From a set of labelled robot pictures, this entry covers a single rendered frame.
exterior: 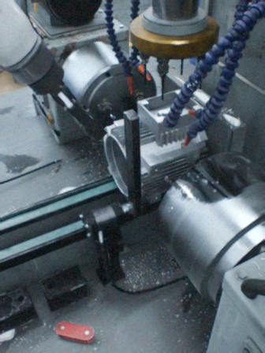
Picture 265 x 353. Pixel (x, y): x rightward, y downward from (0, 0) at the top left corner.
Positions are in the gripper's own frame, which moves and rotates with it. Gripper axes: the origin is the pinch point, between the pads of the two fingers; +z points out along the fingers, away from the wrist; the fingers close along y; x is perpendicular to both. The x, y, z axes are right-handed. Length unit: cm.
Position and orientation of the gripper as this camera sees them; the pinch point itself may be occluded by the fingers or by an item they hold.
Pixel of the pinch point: (94, 127)
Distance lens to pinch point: 92.3
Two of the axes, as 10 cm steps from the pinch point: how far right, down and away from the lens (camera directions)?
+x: -7.6, 6.5, 0.6
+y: -4.5, -5.9, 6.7
